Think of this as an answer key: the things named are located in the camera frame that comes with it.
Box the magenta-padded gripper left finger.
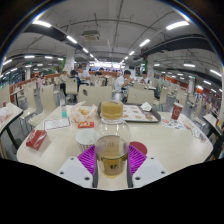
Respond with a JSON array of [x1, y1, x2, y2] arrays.
[[55, 144, 99, 189]]

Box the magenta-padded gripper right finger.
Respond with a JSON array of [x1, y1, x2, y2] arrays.
[[126, 144, 169, 189]]

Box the clear bottle with yellow drink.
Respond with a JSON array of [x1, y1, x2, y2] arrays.
[[94, 100, 132, 179]]

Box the flat round red coaster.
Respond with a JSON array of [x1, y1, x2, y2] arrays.
[[129, 141, 148, 156]]

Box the red sauce packet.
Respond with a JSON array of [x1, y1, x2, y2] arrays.
[[77, 121, 95, 129]]

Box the white printed card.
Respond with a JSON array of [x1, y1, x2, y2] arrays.
[[43, 117, 72, 132]]

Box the red table sign block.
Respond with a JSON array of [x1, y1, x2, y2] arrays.
[[25, 129, 48, 152]]

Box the colourful sticker sheet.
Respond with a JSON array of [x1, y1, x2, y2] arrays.
[[161, 117, 188, 132]]

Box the dark tray with printed liner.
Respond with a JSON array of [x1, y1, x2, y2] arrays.
[[97, 102, 162, 124]]

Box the clear bag with fried food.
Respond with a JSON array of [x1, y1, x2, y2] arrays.
[[70, 101, 98, 124]]

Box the clear plastic bag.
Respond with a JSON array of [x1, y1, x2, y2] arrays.
[[189, 126, 206, 140]]

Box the crumpled white napkin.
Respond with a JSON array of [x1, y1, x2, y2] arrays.
[[139, 101, 153, 112]]

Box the red paper cup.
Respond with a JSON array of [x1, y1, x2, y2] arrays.
[[171, 102, 185, 121]]

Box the beige chair with round hole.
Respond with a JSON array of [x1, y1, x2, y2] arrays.
[[126, 87, 155, 107], [77, 84, 113, 107]]

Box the group of beige chairs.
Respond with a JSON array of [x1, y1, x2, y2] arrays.
[[0, 74, 214, 129]]

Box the neighbouring beige table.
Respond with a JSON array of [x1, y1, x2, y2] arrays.
[[0, 102, 24, 148], [202, 113, 224, 138]]

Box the person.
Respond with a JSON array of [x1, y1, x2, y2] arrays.
[[114, 69, 132, 93], [68, 69, 81, 92], [139, 71, 151, 85], [34, 74, 44, 89], [77, 66, 91, 84]]

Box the ceiling air conditioner unit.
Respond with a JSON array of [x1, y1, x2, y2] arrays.
[[81, 30, 101, 42]]

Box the group of ceiling lights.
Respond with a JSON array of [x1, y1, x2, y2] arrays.
[[1, 19, 223, 95]]

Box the patterned mug with gold handle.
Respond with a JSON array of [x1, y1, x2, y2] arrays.
[[75, 128, 98, 154]]

